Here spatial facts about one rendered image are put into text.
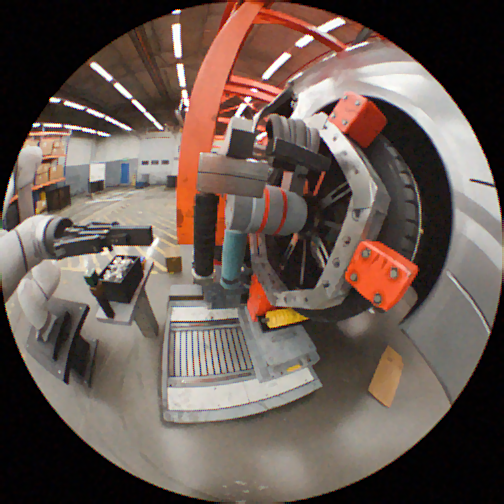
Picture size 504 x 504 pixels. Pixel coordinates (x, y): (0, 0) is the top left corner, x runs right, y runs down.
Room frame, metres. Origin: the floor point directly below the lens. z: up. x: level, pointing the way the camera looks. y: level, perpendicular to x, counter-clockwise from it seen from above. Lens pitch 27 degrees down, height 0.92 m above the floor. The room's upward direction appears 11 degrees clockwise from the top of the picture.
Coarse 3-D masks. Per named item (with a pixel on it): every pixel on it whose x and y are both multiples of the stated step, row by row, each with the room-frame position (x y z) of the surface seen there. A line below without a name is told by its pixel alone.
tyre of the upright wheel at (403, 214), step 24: (384, 144) 0.26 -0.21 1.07; (384, 168) 0.25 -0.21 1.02; (408, 192) 0.20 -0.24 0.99; (408, 216) 0.18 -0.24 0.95; (384, 240) 0.21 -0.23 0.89; (408, 240) 0.17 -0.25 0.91; (288, 288) 0.41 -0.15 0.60; (312, 312) 0.28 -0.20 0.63; (336, 312) 0.22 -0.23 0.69; (360, 312) 0.18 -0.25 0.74
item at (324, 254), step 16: (320, 144) 0.47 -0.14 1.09; (336, 160) 0.56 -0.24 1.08; (320, 176) 0.45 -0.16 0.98; (304, 192) 0.51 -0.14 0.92; (320, 192) 0.45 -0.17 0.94; (336, 192) 0.38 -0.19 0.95; (320, 208) 0.42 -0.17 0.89; (304, 224) 0.52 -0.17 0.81; (320, 224) 0.40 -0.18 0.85; (336, 224) 0.35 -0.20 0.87; (272, 240) 0.62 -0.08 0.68; (288, 240) 0.66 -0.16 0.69; (304, 240) 0.44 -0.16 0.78; (320, 240) 0.38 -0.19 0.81; (272, 256) 0.56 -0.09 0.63; (288, 256) 0.49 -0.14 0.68; (304, 256) 0.42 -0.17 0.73; (320, 256) 0.36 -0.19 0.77; (288, 272) 0.49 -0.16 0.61; (304, 272) 0.39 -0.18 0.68; (320, 272) 0.54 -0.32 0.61; (304, 288) 0.36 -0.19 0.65
